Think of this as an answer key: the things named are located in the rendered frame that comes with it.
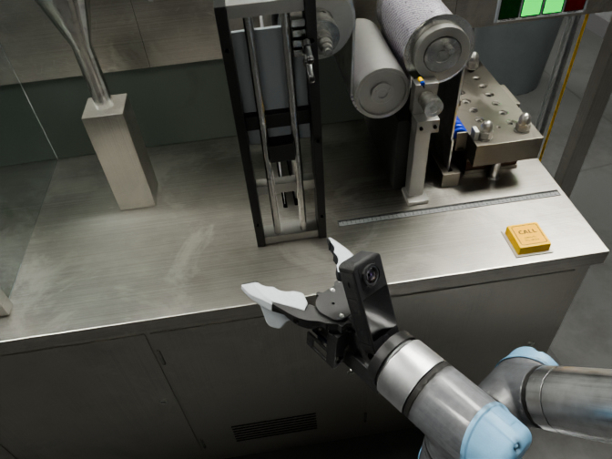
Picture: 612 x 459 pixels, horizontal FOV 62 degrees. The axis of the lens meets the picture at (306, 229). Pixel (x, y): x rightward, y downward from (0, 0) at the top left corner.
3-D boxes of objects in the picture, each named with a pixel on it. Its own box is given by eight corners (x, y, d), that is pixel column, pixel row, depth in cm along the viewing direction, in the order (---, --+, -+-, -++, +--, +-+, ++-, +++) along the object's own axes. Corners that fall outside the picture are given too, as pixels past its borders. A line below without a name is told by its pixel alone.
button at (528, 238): (517, 255, 110) (520, 248, 109) (504, 233, 115) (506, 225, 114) (548, 250, 111) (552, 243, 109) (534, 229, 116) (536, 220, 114)
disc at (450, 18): (402, 87, 110) (407, 19, 99) (401, 86, 110) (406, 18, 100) (468, 79, 110) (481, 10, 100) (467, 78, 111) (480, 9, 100)
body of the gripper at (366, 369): (300, 341, 67) (367, 405, 60) (303, 295, 61) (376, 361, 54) (342, 312, 71) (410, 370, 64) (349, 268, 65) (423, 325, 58)
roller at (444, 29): (412, 84, 107) (417, 30, 99) (382, 33, 126) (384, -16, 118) (465, 77, 108) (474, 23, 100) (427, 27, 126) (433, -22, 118)
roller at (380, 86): (354, 121, 112) (354, 71, 104) (333, 67, 130) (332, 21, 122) (408, 115, 113) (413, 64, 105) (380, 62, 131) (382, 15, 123)
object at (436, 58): (419, 70, 105) (433, 35, 100) (416, 66, 106) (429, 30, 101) (452, 75, 107) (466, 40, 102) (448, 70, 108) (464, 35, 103)
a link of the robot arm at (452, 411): (481, 509, 51) (498, 478, 45) (399, 430, 58) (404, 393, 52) (525, 455, 55) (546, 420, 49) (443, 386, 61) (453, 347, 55)
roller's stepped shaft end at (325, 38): (319, 62, 90) (318, 45, 88) (314, 47, 94) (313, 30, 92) (337, 60, 90) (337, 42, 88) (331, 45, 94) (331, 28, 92)
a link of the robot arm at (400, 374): (408, 387, 52) (456, 346, 56) (375, 358, 54) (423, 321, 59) (397, 426, 57) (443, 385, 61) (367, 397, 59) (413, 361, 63)
